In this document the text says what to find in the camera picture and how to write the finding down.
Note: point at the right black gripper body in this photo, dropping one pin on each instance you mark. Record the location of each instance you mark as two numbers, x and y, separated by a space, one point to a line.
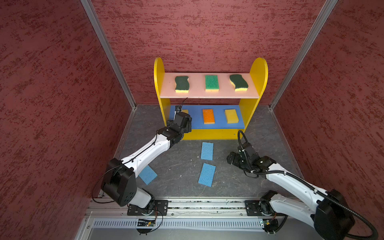
238 160

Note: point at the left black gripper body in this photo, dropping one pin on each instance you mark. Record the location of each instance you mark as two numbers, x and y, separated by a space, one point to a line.
187 129

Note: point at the orange sponge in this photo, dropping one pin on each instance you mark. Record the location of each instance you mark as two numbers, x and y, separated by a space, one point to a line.
208 116

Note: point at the light blue sponge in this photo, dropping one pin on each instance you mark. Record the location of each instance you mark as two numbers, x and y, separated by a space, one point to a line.
207 175
207 151
148 175

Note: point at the dark green wavy sponge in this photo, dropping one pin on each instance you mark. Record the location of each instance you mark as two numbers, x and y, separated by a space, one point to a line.
182 84
239 83

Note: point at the bright green rectangular sponge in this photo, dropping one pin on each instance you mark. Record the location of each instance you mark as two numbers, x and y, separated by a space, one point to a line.
212 83

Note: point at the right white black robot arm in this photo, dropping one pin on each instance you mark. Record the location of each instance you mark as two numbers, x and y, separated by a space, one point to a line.
324 211

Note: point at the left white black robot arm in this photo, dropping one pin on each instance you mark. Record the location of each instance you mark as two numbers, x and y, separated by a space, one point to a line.
119 181

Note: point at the blue lower shelf board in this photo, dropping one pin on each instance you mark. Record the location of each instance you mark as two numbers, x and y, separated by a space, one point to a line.
196 112

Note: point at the pink upper shelf board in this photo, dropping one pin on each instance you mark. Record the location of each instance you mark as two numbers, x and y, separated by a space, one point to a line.
166 87

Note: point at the right small circuit board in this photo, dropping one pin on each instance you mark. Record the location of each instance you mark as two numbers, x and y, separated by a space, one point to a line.
270 224

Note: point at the small circuit board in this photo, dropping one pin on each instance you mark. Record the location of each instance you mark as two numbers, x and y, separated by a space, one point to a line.
270 224
146 223

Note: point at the left small circuit board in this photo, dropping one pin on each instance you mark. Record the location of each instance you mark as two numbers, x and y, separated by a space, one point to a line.
146 223

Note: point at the left aluminium corner profile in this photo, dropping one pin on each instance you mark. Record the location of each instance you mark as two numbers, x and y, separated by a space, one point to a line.
97 26

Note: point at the aluminium corner profile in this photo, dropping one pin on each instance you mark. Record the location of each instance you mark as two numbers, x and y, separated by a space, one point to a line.
317 26
97 26

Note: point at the right aluminium corner profile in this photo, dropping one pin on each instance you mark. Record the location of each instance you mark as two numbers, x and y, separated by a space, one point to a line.
317 26

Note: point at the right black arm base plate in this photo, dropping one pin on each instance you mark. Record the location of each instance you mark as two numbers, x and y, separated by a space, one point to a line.
252 207

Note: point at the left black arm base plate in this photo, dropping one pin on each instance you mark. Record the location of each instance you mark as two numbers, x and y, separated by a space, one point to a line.
155 207

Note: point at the aluminium mounting rail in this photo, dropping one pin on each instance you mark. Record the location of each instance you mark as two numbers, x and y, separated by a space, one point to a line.
180 208

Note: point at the white slotted cable duct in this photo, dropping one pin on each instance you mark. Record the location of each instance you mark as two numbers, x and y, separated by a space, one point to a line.
190 224

